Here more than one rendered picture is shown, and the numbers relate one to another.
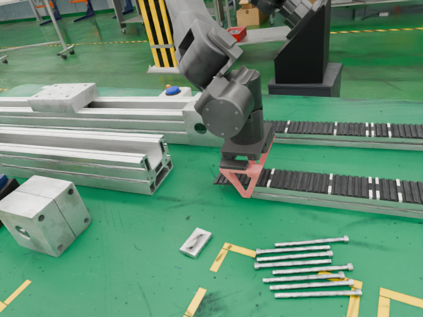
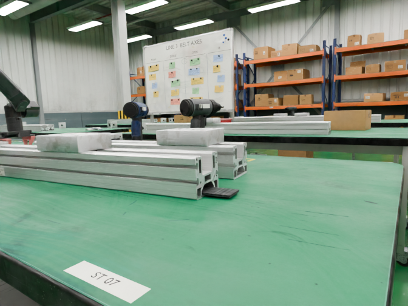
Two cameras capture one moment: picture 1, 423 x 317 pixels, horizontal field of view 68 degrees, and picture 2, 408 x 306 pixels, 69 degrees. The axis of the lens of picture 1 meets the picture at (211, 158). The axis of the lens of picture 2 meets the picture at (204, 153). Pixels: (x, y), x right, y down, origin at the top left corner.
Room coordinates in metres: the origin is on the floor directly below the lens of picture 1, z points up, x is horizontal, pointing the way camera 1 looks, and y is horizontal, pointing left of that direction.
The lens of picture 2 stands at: (1.68, 0.74, 0.95)
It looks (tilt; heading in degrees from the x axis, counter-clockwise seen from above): 8 degrees down; 181
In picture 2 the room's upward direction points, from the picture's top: 2 degrees counter-clockwise
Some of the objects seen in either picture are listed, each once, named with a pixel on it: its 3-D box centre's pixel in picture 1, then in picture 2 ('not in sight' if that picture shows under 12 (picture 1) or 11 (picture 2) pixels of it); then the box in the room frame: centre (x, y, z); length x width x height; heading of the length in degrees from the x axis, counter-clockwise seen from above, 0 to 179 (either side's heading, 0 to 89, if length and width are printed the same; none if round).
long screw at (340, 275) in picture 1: (303, 278); not in sight; (0.25, -0.09, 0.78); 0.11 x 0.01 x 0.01; 81
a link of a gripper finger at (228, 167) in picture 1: (246, 170); (23, 142); (0.43, -0.05, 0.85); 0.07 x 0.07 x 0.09; 63
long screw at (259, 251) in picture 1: (292, 250); not in sight; (0.30, -0.09, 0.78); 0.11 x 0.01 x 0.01; 82
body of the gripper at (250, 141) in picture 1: (246, 126); (14, 126); (0.45, -0.07, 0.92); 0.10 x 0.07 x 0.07; 153
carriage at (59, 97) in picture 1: (66, 101); (74, 146); (0.89, 0.38, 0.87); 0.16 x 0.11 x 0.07; 63
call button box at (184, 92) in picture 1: (174, 102); not in sight; (0.87, 0.08, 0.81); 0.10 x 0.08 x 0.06; 153
